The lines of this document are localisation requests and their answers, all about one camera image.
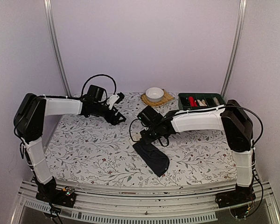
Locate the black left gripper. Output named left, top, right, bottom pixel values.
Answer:
left=93, top=102, right=126, bottom=125

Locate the dark navy underwear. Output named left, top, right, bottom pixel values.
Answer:
left=133, top=141, right=170, bottom=177

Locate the black striped underwear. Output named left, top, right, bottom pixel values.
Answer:
left=179, top=97, right=190, bottom=107

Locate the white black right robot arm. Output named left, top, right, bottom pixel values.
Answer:
left=130, top=100, right=257, bottom=208

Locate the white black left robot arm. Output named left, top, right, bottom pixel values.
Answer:
left=14, top=85, right=126, bottom=203

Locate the woven straw mat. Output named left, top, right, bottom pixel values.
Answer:
left=140, top=87, right=174, bottom=108

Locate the white ceramic bowl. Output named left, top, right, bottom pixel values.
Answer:
left=145, top=87, right=164, bottom=102

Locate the green compartment organizer box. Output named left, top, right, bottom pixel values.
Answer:
left=178, top=93, right=225, bottom=111

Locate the red rolled cloth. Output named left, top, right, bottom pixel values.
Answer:
left=188, top=96, right=197, bottom=107

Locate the floral tablecloth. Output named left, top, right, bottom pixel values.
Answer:
left=36, top=92, right=252, bottom=188

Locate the beige rolled cloth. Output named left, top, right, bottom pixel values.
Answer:
left=197, top=99, right=207, bottom=107

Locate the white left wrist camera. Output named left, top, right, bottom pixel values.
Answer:
left=106, top=92, right=125, bottom=110

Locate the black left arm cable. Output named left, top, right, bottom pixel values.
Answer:
left=80, top=74, right=117, bottom=101

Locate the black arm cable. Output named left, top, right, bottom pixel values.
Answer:
left=80, top=74, right=117, bottom=101
left=128, top=104, right=264, bottom=147

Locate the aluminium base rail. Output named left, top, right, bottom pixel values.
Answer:
left=8, top=180, right=280, bottom=224

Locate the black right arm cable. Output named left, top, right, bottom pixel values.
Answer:
left=128, top=104, right=264, bottom=147

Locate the left aluminium frame post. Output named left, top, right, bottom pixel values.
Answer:
left=43, top=0, right=72, bottom=96

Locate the aluminium frame post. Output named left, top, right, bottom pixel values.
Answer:
left=43, top=0, right=72, bottom=96
left=220, top=0, right=247, bottom=98

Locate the right aluminium frame post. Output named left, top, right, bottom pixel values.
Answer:
left=220, top=0, right=247, bottom=98

